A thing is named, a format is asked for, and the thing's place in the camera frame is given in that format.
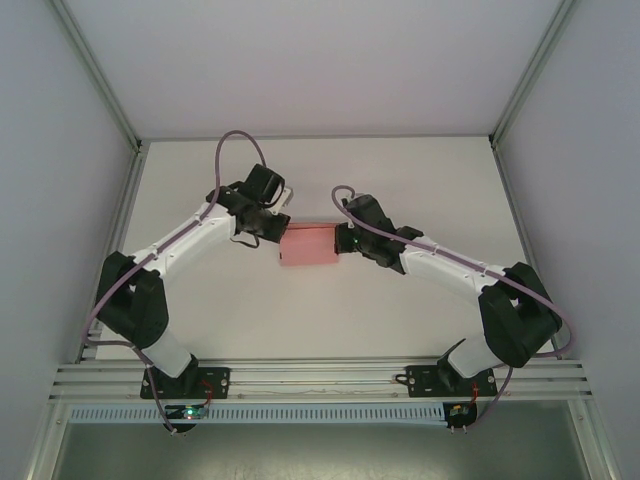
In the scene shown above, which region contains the pink paper box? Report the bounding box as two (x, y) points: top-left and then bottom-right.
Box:
(277, 223), (341, 268)

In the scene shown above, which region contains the aluminium frame leg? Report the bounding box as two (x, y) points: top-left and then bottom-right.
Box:
(27, 399), (71, 480)
(569, 399), (619, 480)

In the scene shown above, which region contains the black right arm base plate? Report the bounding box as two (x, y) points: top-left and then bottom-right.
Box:
(406, 363), (499, 400)

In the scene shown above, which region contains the black round mount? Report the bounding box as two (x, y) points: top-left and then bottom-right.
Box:
(446, 403), (480, 435)

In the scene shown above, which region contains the aluminium mounting rail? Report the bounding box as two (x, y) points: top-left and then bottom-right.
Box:
(48, 355), (595, 403)

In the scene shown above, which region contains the aluminium corner post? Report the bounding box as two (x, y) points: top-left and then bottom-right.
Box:
(488, 0), (579, 151)
(48, 0), (146, 154)

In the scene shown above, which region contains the slotted grey cable duct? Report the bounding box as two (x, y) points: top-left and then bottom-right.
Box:
(67, 403), (447, 426)

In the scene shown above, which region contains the circuit board with green light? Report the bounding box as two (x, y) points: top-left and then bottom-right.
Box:
(164, 403), (211, 421)

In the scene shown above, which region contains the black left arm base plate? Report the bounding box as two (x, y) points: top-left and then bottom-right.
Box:
(139, 366), (233, 401)

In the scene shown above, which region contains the grey metal panel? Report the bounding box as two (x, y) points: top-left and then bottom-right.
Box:
(49, 422), (596, 480)

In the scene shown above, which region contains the aluminium side rail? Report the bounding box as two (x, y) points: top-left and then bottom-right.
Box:
(491, 142), (564, 360)
(74, 142), (147, 364)

